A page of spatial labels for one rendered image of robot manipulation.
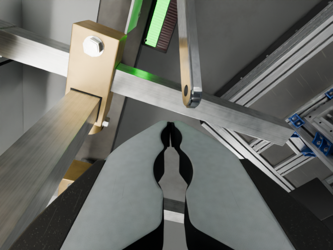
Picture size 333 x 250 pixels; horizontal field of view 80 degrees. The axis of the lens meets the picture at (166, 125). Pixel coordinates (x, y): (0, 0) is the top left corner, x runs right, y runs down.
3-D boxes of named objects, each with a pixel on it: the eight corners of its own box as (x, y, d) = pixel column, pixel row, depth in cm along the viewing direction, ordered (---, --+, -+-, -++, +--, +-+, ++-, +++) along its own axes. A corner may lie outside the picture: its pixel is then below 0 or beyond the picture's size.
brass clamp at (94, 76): (132, 35, 26) (125, 42, 21) (110, 121, 32) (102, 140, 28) (83, 17, 24) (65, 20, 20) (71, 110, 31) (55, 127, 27)
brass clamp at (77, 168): (100, 165, 39) (92, 185, 35) (89, 207, 46) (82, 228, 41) (68, 157, 38) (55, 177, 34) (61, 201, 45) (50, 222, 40)
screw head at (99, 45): (105, 39, 21) (102, 41, 20) (102, 58, 22) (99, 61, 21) (85, 32, 21) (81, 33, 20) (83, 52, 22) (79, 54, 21)
